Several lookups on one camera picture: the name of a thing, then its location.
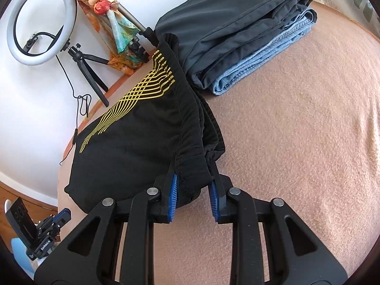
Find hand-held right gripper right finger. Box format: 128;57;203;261
207;171;348;285

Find grey tripod pole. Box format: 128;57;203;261
83;0;158;63

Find black pants with yellow print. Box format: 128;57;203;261
64;33;227;215

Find white ring light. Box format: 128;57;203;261
6;0;79;66

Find colourful patterned scarf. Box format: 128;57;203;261
73;0;149;75

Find black smartphone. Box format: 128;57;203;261
4;196;39;248

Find dark grey folded pants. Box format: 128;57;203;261
154;0;315;90

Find thin black cable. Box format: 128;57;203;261
56;55;91;167

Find small black tripod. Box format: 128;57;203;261
56;43;110;108

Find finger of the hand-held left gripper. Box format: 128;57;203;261
51;209;72;230

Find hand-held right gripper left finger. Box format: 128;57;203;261
33;169;179;285

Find peach blanket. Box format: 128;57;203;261
56;0;380;285

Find light blue object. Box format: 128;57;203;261
9;237;34;271

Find wooden bed frame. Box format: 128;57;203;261
61;47;158;167

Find light blue folded jeans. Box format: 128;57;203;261
212;6;318;96

